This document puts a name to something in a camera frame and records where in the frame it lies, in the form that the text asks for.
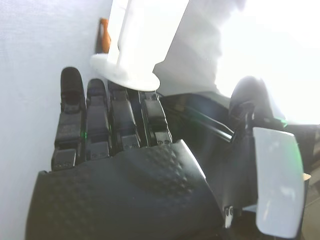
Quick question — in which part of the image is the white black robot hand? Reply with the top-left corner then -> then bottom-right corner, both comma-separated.
24,66 -> 312,240

